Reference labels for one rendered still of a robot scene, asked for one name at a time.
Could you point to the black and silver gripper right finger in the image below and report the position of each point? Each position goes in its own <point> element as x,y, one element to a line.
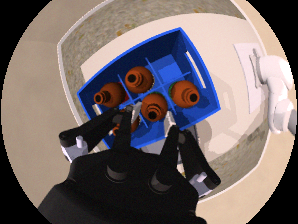
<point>196,168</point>

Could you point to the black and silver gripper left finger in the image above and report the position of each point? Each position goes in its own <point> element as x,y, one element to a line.
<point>83,139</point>

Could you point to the blue plastic crate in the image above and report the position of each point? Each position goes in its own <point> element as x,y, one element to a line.
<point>166,53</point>

